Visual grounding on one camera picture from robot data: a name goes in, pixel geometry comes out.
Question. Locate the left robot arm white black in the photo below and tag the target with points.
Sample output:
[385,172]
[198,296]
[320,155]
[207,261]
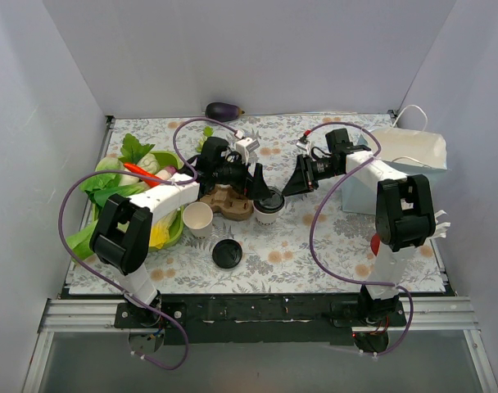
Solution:
[124,226]

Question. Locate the aluminium rail frame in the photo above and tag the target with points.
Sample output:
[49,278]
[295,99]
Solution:
[424,361]

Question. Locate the black plastic cup lid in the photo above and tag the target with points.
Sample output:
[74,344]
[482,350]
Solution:
[272,204]

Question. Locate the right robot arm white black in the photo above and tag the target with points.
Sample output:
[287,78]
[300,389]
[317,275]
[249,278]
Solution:
[404,214]

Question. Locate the white paper coffee cup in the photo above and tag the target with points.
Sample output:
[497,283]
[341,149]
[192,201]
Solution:
[198,217]

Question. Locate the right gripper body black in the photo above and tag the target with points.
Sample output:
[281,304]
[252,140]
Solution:
[305,173]

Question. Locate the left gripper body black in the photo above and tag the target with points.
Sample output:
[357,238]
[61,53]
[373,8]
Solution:
[249,181]

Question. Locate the brown cardboard cup carrier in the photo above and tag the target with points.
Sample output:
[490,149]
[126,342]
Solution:
[225,200]

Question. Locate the red cup holder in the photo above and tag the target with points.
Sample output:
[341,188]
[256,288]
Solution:
[375,243]

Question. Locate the green lettuce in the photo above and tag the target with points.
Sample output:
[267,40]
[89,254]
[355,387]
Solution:
[131,147]

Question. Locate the light blue paper bag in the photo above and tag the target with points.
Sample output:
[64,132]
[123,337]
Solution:
[407,150]

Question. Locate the floral table mat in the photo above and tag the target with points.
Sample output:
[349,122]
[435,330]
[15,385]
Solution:
[314,246]

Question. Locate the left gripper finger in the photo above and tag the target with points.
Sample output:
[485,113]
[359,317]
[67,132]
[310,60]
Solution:
[248,186]
[260,188]

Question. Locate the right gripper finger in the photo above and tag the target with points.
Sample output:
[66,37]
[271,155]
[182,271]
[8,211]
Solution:
[304,167]
[297,185]

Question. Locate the orange carrot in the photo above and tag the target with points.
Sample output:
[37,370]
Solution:
[150,179]

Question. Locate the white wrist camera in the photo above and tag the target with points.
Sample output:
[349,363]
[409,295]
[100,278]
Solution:
[304,144]
[244,146]

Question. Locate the green plastic tray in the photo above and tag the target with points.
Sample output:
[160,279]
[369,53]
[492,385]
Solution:
[167,163]

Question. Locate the yellow leafy cabbage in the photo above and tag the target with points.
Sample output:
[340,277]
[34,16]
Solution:
[164,230]

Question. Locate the green onion stalk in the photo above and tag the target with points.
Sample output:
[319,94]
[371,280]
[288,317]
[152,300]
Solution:
[206,133]

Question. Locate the purple eggplant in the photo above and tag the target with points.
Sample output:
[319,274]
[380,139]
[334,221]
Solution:
[223,112]

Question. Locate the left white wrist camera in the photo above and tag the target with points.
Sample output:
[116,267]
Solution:
[244,146]

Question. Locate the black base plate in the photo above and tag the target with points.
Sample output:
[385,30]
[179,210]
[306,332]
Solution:
[211,319]

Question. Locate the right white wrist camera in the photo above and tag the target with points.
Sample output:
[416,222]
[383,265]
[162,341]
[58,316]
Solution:
[304,144]

